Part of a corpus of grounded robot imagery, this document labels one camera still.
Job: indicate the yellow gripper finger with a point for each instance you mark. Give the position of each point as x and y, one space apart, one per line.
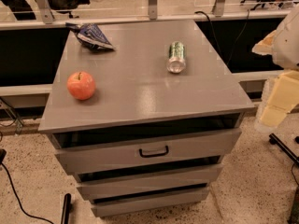
280 96
264 47

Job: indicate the green soda can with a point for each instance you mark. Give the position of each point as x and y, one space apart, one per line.
176 58

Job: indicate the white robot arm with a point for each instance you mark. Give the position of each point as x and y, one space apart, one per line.
285 47

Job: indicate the black chair base leg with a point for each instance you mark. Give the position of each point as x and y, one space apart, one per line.
274 140

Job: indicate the grey drawer cabinet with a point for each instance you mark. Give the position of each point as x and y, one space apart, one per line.
138 103

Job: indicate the blue chip bag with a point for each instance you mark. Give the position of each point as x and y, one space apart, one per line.
90 36

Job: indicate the red apple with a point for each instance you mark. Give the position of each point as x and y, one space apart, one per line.
81 85

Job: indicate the black stand leg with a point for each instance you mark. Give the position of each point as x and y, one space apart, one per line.
66 209

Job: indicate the black drawer handle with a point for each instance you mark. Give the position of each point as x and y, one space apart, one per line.
146 154

